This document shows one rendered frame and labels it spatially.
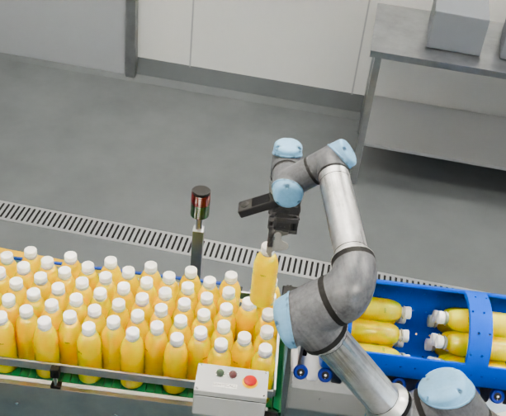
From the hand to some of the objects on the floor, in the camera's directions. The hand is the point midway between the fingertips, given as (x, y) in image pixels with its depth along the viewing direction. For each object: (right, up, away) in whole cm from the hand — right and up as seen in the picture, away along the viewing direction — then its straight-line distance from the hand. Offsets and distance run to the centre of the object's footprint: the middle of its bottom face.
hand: (268, 247), depth 231 cm
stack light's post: (-33, -84, +113) cm, 144 cm away
